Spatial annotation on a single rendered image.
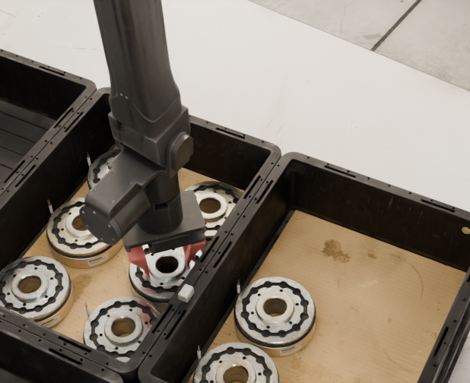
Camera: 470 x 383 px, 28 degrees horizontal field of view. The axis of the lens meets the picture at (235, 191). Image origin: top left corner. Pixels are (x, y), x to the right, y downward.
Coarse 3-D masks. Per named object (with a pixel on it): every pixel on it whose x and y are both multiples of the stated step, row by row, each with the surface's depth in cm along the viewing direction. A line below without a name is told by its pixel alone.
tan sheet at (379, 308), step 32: (288, 224) 133; (320, 224) 133; (288, 256) 130; (320, 256) 129; (352, 256) 129; (384, 256) 129; (416, 256) 129; (320, 288) 126; (352, 288) 126; (384, 288) 126; (416, 288) 125; (448, 288) 125; (320, 320) 123; (352, 320) 122; (384, 320) 122; (416, 320) 122; (320, 352) 119; (352, 352) 119; (384, 352) 119; (416, 352) 119
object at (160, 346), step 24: (312, 168) 127; (336, 168) 127; (264, 192) 126; (384, 192) 124; (408, 192) 123; (456, 216) 120; (216, 264) 118; (456, 312) 111; (168, 336) 112; (144, 360) 108; (432, 360) 107
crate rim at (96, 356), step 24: (96, 96) 138; (72, 120) 134; (192, 120) 134; (48, 144) 131; (264, 144) 130; (264, 168) 127; (240, 216) 122; (0, 312) 113; (168, 312) 112; (48, 336) 110; (96, 360) 108
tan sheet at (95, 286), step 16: (192, 176) 140; (80, 192) 139; (48, 256) 131; (80, 272) 129; (96, 272) 129; (112, 272) 129; (128, 272) 129; (80, 288) 127; (96, 288) 127; (112, 288) 127; (128, 288) 127; (80, 304) 126; (96, 304) 125; (64, 320) 124; (80, 320) 124; (80, 336) 122
